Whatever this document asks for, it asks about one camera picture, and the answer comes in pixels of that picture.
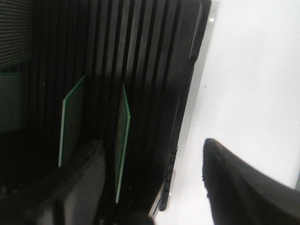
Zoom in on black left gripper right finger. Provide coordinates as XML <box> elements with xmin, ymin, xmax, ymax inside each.
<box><xmin>202</xmin><ymin>138</ymin><xmax>300</xmax><ymax>225</ymax></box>

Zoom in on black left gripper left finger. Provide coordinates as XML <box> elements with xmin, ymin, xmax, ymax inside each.
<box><xmin>0</xmin><ymin>139</ymin><xmax>155</xmax><ymax>225</ymax></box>

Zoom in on green perforated circuit board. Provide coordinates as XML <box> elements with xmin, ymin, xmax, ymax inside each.
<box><xmin>114</xmin><ymin>84</ymin><xmax>131</xmax><ymax>203</ymax></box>
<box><xmin>0</xmin><ymin>0</ymin><xmax>33</xmax><ymax>69</ymax></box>
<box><xmin>58</xmin><ymin>76</ymin><xmax>85</xmax><ymax>167</ymax></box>
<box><xmin>0</xmin><ymin>72</ymin><xmax>23</xmax><ymax>134</ymax></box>

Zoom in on black slotted board rack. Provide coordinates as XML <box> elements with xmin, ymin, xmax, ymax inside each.
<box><xmin>0</xmin><ymin>0</ymin><xmax>211</xmax><ymax>225</ymax></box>

